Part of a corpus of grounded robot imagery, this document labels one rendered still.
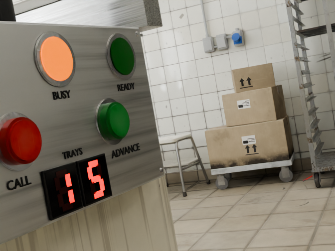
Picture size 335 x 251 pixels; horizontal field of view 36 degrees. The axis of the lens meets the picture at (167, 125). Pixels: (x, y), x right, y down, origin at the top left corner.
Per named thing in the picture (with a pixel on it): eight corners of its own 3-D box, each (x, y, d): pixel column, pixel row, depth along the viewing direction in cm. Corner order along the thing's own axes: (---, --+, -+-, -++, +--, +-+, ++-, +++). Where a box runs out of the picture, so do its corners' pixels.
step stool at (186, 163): (211, 183, 437) (202, 130, 435) (186, 196, 399) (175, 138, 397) (166, 186, 461) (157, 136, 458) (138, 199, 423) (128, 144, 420)
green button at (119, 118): (95, 143, 41) (88, 106, 41) (118, 137, 44) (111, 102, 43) (111, 141, 40) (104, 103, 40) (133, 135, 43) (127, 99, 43)
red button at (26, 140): (-5, 170, 33) (-14, 122, 32) (30, 160, 35) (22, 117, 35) (12, 168, 32) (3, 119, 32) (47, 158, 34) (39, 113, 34)
